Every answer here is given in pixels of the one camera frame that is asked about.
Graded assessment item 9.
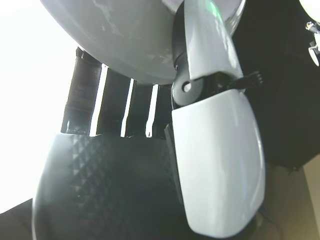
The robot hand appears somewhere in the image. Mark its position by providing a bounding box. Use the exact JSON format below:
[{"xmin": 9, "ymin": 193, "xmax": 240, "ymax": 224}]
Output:
[{"xmin": 31, "ymin": 0, "xmax": 266, "ymax": 240}]

